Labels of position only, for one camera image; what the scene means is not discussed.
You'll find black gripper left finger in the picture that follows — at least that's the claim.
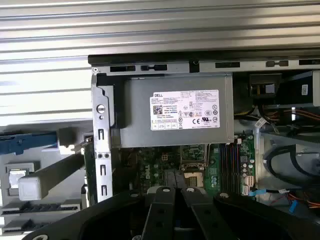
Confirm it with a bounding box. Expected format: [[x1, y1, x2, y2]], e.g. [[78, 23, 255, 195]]
[[23, 170, 178, 240]]

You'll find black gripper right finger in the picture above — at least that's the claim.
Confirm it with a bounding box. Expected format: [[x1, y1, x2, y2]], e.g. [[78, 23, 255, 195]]
[[176, 170, 320, 240]]

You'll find black RAM slot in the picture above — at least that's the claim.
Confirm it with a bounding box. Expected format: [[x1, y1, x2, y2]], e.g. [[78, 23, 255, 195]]
[[225, 143, 231, 176], [220, 143, 226, 176], [235, 143, 241, 176], [230, 143, 236, 176]]

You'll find CPU socket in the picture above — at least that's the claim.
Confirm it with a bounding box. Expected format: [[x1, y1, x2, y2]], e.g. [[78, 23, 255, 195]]
[[181, 169, 205, 188]]

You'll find green motherboard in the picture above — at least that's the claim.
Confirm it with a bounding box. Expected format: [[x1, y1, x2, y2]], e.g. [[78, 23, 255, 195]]
[[112, 134, 257, 201]]

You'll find metal socket cover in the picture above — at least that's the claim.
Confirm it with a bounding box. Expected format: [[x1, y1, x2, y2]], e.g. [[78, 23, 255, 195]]
[[180, 144, 210, 167]]

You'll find green graphics card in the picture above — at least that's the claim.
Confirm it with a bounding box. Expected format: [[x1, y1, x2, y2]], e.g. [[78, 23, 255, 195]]
[[83, 136, 97, 208]]

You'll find grey power supply unit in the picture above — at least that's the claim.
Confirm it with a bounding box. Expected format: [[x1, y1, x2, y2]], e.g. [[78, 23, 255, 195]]
[[111, 74, 235, 149]]

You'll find black and grey PC case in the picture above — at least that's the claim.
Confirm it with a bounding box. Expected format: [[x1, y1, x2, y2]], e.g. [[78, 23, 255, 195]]
[[87, 53, 320, 223]]

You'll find grey parts rack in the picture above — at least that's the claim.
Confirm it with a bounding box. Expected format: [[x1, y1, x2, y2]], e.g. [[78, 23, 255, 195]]
[[0, 119, 93, 240]]

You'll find hard disk in blue carrier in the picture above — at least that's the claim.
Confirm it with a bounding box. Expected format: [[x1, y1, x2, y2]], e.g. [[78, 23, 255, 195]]
[[0, 132, 60, 156]]

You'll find grey metal disk bay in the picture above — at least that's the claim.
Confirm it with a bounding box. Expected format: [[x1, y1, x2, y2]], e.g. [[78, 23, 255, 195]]
[[247, 72, 315, 107]]

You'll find silver CPU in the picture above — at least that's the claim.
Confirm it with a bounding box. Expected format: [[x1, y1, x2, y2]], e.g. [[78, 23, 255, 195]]
[[8, 170, 27, 196]]

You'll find blue flat data cable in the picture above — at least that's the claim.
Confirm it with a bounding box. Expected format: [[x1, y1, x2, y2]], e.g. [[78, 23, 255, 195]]
[[246, 189, 266, 198]]

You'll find black data cable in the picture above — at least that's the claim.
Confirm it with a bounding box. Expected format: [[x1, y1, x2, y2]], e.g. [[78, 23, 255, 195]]
[[266, 144, 320, 193]]

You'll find red orange yellow wire bundle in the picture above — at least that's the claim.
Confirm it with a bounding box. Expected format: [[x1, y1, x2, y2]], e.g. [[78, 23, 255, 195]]
[[259, 104, 320, 122]]

